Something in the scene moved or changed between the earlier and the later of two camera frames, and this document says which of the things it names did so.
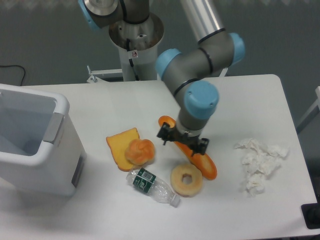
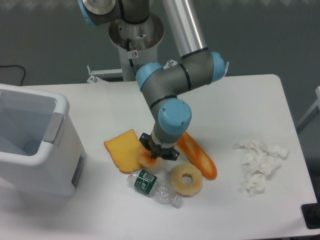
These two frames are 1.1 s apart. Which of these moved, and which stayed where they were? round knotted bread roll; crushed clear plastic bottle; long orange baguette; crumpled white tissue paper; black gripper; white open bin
Moved: black gripper; round knotted bread roll
Stayed: long orange baguette; crushed clear plastic bottle; crumpled white tissue paper; white open bin
